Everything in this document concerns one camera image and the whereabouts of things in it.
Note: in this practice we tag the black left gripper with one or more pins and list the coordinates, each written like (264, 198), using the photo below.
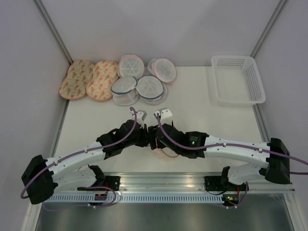
(144, 141)

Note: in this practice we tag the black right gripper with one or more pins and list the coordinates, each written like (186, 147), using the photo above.
(151, 130)

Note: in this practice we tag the beige trimmed round laundry bag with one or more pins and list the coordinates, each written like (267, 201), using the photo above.
(165, 154)

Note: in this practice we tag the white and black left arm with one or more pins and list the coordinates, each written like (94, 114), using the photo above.
(43, 178)

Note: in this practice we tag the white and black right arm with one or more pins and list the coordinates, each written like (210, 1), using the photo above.
(261, 160)

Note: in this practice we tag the white mesh laundry bag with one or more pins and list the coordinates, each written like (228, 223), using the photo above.
(124, 91)

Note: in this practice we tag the blue trimmed laundry bag right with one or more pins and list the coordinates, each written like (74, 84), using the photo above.
(151, 90)

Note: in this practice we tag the floral peach bra pad right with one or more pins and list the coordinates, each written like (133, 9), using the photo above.
(104, 76)

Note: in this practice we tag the floral peach bra pad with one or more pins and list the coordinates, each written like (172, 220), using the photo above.
(104, 76)
(78, 76)

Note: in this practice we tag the pink trimmed laundry bag right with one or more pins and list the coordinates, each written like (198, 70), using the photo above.
(163, 69)

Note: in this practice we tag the pink trimmed laundry bag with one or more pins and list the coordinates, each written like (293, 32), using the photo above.
(131, 66)
(163, 69)

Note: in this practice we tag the pink trimmed laundry bag left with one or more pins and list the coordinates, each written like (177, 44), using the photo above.
(131, 66)

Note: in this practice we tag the floral peach bra pad left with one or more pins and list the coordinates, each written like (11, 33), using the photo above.
(78, 76)

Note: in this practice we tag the white perforated plastic basket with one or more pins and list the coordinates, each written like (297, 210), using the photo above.
(237, 81)

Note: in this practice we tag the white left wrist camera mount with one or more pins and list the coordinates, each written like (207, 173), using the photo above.
(141, 116)

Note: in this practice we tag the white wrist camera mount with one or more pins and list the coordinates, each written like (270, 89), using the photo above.
(165, 116)
(141, 116)

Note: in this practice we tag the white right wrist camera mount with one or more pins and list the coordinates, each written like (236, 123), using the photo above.
(165, 116)

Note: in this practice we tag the aluminium mounting rail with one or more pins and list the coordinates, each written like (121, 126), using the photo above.
(168, 182)

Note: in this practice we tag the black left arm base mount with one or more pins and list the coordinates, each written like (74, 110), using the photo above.
(112, 182)

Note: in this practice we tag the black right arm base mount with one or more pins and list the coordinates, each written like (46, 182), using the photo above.
(213, 185)

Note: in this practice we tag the white slotted cable duct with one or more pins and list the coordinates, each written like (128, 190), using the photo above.
(136, 198)

